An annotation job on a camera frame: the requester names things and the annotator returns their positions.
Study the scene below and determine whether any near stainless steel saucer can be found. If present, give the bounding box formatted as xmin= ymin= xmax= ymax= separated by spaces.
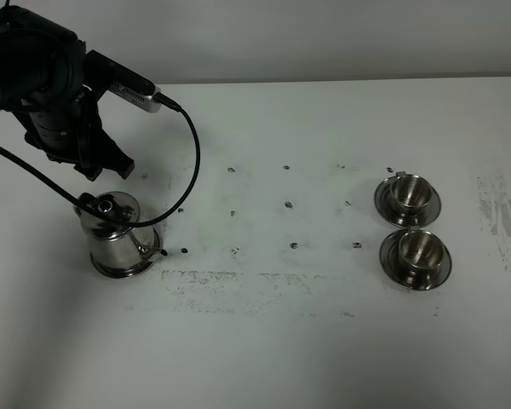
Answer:
xmin=379 ymin=229 xmax=452 ymax=291

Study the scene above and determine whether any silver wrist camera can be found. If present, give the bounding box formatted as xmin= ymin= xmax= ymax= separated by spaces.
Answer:
xmin=84 ymin=50 xmax=161 ymax=113

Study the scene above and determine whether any stainless steel teapot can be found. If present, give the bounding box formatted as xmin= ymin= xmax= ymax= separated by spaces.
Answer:
xmin=74 ymin=192 xmax=168 ymax=279

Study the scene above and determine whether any stainless steel teacup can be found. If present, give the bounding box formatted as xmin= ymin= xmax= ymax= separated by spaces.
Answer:
xmin=398 ymin=230 xmax=445 ymax=272
xmin=389 ymin=172 xmax=433 ymax=215

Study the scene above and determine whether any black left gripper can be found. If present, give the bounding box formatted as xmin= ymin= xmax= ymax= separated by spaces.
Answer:
xmin=17 ymin=87 xmax=135 ymax=179

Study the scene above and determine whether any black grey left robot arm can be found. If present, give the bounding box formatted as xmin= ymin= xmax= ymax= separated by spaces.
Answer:
xmin=0 ymin=5 xmax=154 ymax=181

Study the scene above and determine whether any stainless steel saucer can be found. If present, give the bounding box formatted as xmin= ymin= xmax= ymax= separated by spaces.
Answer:
xmin=374 ymin=173 xmax=442 ymax=228
xmin=379 ymin=229 xmax=452 ymax=291

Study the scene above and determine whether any near stainless steel teacup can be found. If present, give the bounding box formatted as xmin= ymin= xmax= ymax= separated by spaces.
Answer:
xmin=398 ymin=230 xmax=445 ymax=272

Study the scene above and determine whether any far stainless steel teacup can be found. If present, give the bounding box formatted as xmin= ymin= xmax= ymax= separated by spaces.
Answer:
xmin=389 ymin=172 xmax=433 ymax=215

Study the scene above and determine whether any far stainless steel saucer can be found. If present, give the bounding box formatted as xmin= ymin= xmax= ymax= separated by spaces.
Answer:
xmin=374 ymin=173 xmax=442 ymax=228

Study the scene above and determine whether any black camera cable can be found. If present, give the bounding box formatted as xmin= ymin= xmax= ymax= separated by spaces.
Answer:
xmin=0 ymin=95 xmax=202 ymax=227

